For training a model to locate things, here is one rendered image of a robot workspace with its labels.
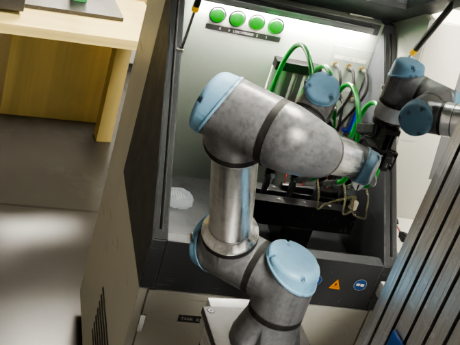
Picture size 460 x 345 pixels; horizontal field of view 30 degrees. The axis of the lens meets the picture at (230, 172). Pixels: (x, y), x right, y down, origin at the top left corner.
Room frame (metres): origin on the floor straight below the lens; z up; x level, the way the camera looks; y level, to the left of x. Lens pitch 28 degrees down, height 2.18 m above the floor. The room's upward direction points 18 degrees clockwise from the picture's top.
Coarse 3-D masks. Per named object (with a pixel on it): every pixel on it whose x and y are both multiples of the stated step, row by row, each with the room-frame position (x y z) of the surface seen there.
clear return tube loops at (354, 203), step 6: (318, 186) 2.14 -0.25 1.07; (318, 192) 2.12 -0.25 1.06; (366, 192) 2.18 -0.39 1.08; (318, 198) 2.11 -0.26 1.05; (342, 198) 2.21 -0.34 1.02; (348, 198) 2.22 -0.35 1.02; (354, 198) 2.23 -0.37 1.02; (324, 204) 2.16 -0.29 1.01; (354, 204) 2.23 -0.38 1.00; (366, 204) 2.16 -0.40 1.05; (342, 210) 2.14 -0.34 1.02; (354, 210) 2.23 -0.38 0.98; (366, 210) 2.15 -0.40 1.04; (366, 216) 2.16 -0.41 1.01
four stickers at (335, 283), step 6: (318, 282) 1.98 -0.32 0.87; (330, 282) 1.99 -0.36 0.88; (336, 282) 1.99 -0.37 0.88; (342, 282) 2.00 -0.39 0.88; (360, 282) 2.02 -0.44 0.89; (366, 282) 2.02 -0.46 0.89; (330, 288) 1.99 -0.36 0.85; (336, 288) 2.00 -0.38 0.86; (354, 288) 2.01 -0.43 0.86; (360, 288) 2.02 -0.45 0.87
